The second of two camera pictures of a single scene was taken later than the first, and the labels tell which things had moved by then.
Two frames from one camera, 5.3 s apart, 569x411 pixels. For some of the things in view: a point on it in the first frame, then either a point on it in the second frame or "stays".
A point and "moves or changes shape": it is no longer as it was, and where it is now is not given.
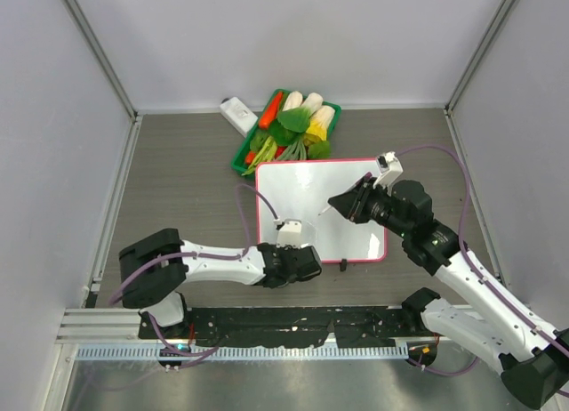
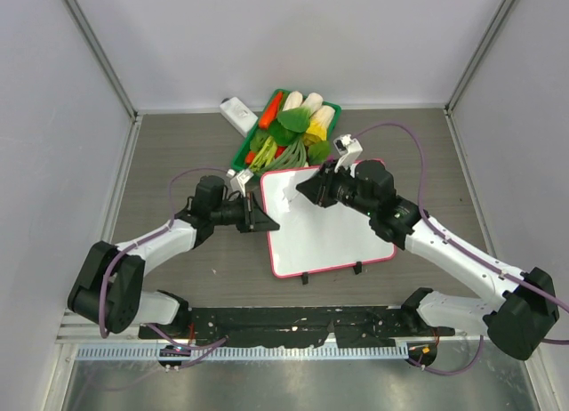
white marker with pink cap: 366,176 moves or changes shape
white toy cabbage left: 293,100 stays
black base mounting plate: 363,326 stays
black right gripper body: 373,204 to 334,186
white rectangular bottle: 237,116 stays
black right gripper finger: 348,202 to 310,188
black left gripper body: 285,249 to 245,223
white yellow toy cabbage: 318,124 stays
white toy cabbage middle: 313,101 stays
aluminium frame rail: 99,326 stays
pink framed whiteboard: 298,190 moves or changes shape
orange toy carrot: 270,111 stays
